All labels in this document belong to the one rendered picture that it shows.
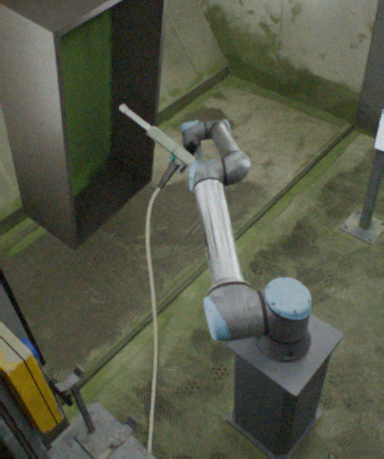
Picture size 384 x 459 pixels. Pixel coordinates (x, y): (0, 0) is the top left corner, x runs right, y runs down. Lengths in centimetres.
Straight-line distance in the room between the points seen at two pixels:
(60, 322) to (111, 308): 27
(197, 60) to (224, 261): 256
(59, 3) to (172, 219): 172
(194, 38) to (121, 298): 219
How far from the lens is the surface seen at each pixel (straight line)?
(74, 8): 183
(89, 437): 171
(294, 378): 194
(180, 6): 423
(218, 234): 191
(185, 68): 411
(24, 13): 182
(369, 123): 391
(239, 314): 176
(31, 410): 109
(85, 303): 290
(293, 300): 177
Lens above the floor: 234
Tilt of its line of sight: 43 degrees down
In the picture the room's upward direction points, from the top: 8 degrees counter-clockwise
